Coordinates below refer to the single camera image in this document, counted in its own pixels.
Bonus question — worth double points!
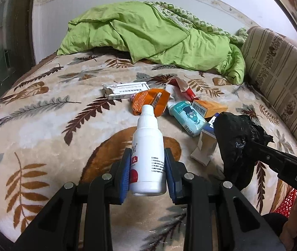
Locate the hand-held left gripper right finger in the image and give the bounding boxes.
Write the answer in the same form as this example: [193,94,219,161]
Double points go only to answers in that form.
[164,148,287,251]

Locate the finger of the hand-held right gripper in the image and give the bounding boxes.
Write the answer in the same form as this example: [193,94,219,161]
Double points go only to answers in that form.
[245,139,287,175]

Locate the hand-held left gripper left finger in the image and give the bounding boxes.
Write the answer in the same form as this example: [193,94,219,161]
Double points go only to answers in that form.
[12,148,132,251]

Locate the red plastic basket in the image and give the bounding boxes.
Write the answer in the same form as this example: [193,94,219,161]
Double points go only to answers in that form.
[271,188,297,219]

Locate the white plastic bottle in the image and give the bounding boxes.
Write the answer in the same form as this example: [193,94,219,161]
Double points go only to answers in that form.
[129,104,168,196]

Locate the black plastic bag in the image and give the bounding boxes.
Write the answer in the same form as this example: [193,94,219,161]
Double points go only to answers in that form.
[213,111,273,187]

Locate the teal cartoon tissue packet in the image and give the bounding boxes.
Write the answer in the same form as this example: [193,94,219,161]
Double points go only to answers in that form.
[167,100,209,138]

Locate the orange snack packet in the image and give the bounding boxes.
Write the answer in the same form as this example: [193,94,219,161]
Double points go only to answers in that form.
[132,88,171,117]

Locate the open white carton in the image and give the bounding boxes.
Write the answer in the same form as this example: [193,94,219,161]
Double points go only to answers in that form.
[190,129,218,166]

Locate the blue white small box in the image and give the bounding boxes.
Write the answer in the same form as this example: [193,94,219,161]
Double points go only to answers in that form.
[207,112,221,132]

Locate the orange cardboard box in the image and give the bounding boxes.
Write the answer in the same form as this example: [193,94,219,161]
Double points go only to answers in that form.
[192,99,229,119]

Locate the striped floral headboard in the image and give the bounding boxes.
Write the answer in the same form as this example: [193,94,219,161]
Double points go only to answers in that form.
[241,26,297,160]

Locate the leaf print blanket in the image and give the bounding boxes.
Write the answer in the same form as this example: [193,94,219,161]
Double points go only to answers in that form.
[0,50,297,243]

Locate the long white medicine box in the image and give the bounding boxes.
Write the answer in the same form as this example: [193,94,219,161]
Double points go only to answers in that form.
[102,82,151,100]

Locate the green quilt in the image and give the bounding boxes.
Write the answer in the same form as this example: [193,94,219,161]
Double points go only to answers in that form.
[57,1,248,85]

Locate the framed wall picture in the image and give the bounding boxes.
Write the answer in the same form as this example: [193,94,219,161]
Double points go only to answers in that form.
[254,0,297,35]

